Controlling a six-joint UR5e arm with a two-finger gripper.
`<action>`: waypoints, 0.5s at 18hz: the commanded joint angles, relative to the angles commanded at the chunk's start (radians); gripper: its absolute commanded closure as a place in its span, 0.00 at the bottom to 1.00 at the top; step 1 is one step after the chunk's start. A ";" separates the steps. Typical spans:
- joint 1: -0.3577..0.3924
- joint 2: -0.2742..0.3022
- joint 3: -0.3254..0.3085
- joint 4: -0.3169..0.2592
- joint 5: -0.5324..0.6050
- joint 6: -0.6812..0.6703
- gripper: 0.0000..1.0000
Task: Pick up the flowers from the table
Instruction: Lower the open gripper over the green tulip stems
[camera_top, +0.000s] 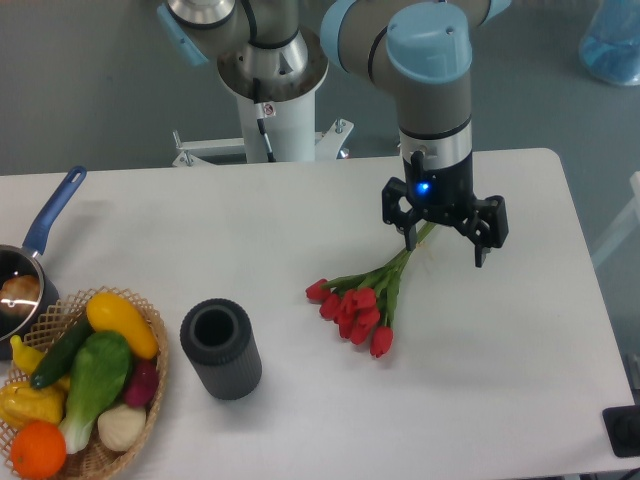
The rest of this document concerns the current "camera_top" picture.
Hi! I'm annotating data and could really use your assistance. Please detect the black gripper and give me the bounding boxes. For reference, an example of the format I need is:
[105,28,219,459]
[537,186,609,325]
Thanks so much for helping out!
[381,151,509,268]

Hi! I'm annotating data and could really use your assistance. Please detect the red tulip bouquet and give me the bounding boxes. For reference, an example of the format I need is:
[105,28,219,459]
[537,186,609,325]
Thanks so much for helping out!
[305,250,412,358]

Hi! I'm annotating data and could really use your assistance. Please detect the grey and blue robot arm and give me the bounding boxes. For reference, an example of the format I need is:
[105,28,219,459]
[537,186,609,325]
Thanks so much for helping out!
[157,1,508,265]

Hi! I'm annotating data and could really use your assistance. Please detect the dark grey ribbed vase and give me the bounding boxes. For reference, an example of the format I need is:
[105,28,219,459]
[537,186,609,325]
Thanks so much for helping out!
[180,298,263,400]

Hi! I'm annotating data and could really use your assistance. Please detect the black device at table edge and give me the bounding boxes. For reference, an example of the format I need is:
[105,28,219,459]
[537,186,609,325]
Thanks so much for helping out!
[602,405,639,458]

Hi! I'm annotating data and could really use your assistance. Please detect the yellow squash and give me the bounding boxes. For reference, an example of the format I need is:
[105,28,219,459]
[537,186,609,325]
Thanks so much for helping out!
[86,292,159,360]

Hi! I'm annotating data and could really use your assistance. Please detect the green bok choy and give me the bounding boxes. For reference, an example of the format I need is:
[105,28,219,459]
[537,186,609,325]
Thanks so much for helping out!
[59,331,132,455]

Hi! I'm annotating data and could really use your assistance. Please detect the green cucumber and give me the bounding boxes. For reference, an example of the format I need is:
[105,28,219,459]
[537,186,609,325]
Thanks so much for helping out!
[30,315,94,389]

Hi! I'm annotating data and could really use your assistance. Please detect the white garlic bulb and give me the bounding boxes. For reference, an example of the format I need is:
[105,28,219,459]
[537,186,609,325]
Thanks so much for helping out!
[97,404,146,452]

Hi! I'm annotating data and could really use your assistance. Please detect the brown bread in pan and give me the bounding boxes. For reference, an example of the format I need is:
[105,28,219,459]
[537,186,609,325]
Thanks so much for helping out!
[1,275,40,319]

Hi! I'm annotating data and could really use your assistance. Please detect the yellow banana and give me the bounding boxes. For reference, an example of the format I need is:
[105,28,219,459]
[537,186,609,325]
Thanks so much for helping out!
[10,335,70,393]

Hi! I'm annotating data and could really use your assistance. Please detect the yellow bell pepper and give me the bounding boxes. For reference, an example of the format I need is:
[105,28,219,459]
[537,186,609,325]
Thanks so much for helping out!
[1,381,66,430]

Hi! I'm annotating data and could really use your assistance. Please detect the orange fruit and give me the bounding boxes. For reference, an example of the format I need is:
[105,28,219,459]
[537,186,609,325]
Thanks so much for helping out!
[10,421,67,479]

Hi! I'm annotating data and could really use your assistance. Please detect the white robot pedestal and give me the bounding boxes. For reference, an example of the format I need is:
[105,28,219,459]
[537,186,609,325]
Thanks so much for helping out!
[171,24,355,168]

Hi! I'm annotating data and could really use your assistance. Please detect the white frame at right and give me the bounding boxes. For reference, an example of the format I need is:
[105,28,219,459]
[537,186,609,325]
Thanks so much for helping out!
[590,171,639,269]

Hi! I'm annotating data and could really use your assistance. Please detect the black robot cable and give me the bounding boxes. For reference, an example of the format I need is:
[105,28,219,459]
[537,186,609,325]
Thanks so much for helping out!
[252,78,277,163]

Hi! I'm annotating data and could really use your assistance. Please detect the blue handled saucepan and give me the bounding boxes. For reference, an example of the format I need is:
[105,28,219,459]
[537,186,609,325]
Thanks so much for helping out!
[1,166,87,361]

